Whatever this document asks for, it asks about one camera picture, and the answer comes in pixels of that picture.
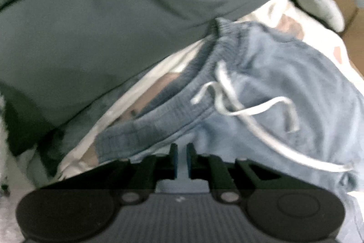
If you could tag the light blue denim pants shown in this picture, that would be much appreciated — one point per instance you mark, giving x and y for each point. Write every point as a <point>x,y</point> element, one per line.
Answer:
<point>254,92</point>

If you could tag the dark grey quilt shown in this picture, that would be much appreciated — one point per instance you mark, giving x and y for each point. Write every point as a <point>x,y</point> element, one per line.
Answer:
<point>57,56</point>

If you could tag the brown cardboard sheet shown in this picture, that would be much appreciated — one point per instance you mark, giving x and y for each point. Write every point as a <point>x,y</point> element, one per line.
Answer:
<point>344,3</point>

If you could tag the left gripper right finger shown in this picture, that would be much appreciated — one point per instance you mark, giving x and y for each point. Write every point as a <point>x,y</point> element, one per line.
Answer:
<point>213,170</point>

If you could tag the cream bear print bedsheet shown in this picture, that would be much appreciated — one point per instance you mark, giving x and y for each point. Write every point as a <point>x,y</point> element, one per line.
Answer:
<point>279,14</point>

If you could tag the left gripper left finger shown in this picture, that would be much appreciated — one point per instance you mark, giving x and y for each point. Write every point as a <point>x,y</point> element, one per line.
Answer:
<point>140,180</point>

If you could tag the white fluffy garment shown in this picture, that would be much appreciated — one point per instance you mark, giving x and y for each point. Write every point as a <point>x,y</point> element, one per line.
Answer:
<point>4,150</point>

